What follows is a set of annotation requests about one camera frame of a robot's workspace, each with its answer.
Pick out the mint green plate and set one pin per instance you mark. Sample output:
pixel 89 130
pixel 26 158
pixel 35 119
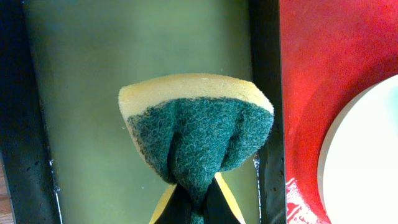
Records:
pixel 357 166

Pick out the yellow green sponge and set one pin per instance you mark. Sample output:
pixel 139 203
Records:
pixel 190 128

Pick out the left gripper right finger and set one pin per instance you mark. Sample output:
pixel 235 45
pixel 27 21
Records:
pixel 216 209

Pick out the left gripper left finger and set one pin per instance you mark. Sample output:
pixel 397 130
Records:
pixel 178 209

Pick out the dark green tray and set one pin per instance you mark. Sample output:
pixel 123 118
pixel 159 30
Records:
pixel 68 154

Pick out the red plastic tray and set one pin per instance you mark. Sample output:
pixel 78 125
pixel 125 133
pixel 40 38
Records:
pixel 331 51

